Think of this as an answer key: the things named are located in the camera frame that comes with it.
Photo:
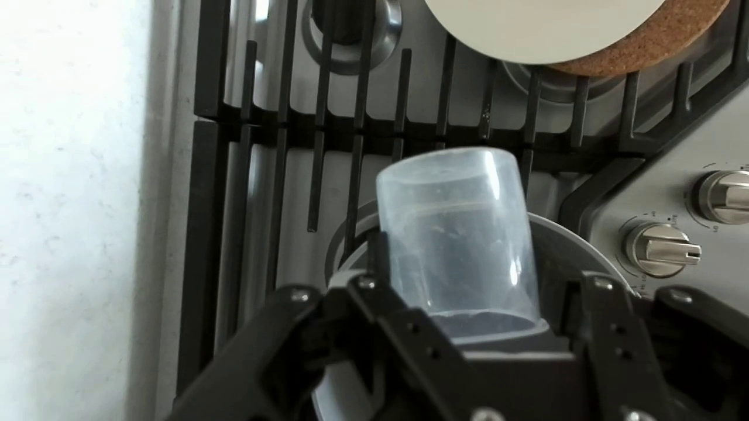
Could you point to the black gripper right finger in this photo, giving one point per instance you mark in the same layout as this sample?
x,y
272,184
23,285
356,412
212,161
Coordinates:
x,y
624,350

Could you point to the clear plastic cup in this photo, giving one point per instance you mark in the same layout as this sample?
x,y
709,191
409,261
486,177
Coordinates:
x,y
461,235

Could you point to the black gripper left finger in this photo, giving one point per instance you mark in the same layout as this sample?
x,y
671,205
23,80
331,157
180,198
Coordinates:
x,y
258,342

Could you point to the steel cooktop knob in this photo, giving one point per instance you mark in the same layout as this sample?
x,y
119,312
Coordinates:
x,y
727,196
660,249

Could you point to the round cork trivet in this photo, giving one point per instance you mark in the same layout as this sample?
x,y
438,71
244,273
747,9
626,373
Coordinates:
x,y
686,36

